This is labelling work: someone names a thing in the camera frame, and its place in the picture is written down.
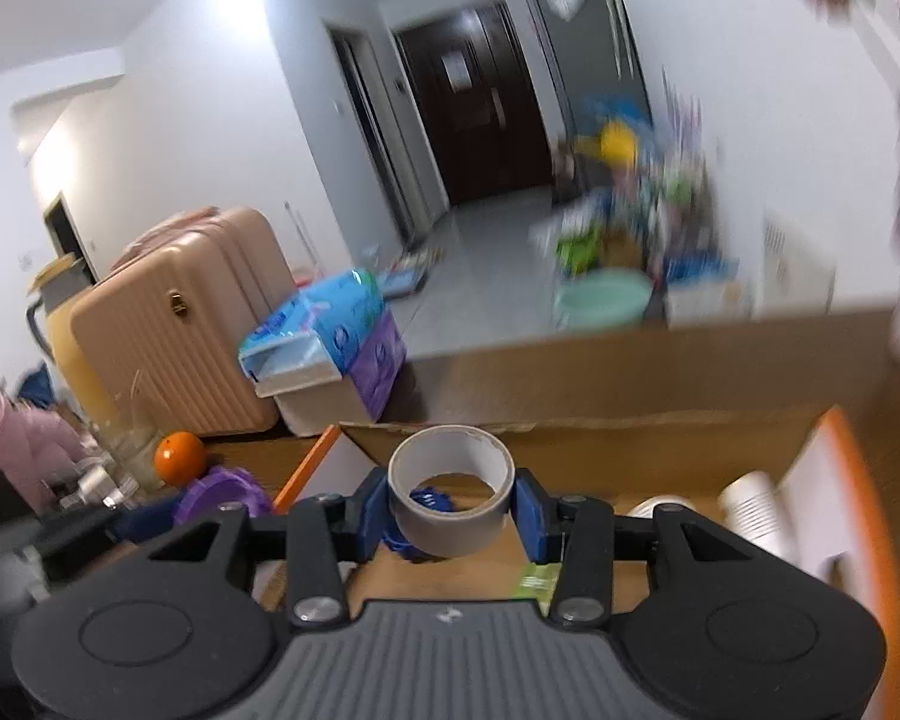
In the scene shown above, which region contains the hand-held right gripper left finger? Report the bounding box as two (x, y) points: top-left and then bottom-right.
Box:
(146, 468), (392, 629)

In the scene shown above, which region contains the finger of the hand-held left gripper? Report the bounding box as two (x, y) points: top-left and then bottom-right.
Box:
(15, 501), (190, 567)

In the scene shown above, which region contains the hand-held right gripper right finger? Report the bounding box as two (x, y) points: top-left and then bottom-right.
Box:
(514, 468), (756, 629)

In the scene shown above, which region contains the grey tape roll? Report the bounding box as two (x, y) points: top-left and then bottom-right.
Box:
(387, 425), (517, 560)

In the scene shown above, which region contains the orange-edged cardboard box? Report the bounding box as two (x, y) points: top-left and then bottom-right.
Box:
(273, 403), (900, 695)

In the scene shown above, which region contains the blue plastic item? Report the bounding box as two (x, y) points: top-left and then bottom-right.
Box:
(379, 486), (460, 560)

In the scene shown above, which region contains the clear glass jar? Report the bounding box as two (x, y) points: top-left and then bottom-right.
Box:
(82, 418), (160, 512)

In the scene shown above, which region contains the orange fruit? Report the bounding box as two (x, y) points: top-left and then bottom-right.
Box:
(153, 430), (208, 487)

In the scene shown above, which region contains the pink cloth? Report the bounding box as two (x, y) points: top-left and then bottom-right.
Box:
(0, 390), (85, 515)

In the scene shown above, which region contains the white plastic storage bin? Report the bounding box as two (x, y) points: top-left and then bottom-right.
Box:
(254, 358), (362, 437)

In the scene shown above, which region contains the purple round lid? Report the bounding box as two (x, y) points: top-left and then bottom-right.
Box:
(175, 465), (275, 527)

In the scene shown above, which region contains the purple tissue pack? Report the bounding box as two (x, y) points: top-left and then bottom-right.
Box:
(347, 310), (408, 422)

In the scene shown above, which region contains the blue tissue pack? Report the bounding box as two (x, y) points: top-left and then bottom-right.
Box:
(238, 270), (386, 385)

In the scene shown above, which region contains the yellow thermos jug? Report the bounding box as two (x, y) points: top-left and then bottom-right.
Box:
(25, 255), (122, 430)

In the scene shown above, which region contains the pink hard-shell suitcase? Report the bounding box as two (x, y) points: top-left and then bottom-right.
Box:
(69, 205), (302, 437)

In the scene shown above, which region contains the white spray bottle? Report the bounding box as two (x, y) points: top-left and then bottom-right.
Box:
(718, 470), (794, 565)

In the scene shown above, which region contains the green plastic basin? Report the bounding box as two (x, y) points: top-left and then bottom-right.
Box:
(554, 267), (656, 329)

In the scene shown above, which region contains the green printed bag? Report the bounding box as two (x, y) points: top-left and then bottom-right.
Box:
(556, 232), (610, 272)

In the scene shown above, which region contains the dark brown door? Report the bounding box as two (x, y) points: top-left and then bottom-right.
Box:
(393, 2), (554, 205)

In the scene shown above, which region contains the grey refrigerator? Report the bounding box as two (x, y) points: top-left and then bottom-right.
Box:
(528, 0), (650, 145)

